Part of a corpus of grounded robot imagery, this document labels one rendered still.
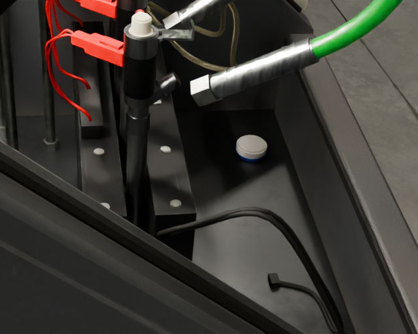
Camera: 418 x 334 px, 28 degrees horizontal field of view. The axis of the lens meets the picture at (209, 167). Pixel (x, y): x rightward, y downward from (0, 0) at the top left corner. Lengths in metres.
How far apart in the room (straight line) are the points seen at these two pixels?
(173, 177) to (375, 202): 0.20
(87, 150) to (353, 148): 0.28
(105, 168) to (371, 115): 1.92
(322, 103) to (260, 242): 0.17
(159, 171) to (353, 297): 0.24
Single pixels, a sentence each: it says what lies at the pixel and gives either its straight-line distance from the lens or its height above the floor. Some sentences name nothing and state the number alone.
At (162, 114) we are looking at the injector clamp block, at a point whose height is 0.98.
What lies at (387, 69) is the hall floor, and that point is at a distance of 2.90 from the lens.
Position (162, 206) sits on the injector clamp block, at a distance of 0.75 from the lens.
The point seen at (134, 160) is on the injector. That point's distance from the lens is 0.75.
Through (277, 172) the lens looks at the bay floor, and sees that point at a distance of 1.04.
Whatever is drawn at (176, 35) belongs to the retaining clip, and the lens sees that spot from 0.68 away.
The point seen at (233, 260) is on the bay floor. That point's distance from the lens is 0.91.
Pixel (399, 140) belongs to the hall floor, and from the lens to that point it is 2.57.
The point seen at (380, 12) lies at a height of 1.23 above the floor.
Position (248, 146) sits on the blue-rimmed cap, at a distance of 1.05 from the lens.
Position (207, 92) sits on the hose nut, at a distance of 0.59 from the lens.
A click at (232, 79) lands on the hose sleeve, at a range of 0.58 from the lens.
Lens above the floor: 1.48
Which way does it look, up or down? 39 degrees down
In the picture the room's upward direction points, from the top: 6 degrees clockwise
